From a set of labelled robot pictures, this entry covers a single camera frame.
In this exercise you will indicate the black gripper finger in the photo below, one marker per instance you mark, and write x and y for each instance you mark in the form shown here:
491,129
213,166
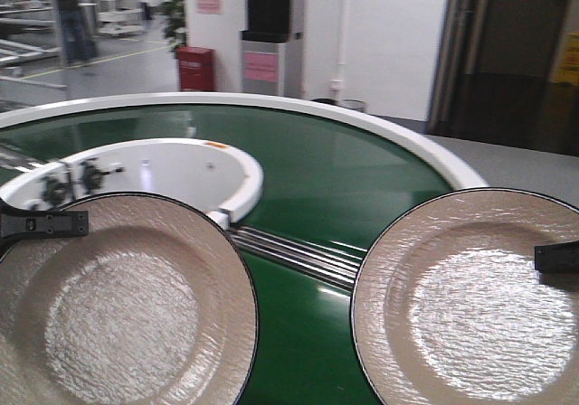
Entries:
557,258
20,224

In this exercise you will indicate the beige plate with black rim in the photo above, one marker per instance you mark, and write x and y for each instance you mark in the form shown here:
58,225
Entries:
153,306

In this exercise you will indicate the white outer conveyor rim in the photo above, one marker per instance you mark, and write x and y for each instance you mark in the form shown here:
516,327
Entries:
303,146

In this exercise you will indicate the metal roller rack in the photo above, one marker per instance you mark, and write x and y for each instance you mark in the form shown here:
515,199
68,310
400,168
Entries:
28,36

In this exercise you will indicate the standing person in jeans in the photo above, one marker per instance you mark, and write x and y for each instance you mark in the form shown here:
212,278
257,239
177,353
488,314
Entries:
78,47

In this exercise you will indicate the steel conveyor rollers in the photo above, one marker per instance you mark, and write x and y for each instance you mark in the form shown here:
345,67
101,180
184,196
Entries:
332,265

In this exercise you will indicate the white rolling cart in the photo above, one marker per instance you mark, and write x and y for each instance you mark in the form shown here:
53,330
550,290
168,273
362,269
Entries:
119,17

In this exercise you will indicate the red fire extinguisher cabinet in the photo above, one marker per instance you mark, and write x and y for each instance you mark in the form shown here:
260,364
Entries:
195,68

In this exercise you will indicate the green conveyor belt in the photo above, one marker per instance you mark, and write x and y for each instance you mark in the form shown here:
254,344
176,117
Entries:
306,354

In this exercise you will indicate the green potted plant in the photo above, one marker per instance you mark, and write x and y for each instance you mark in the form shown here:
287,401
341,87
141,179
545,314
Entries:
174,23

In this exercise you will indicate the black water dispenser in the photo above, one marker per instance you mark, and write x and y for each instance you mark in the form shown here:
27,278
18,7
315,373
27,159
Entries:
272,47

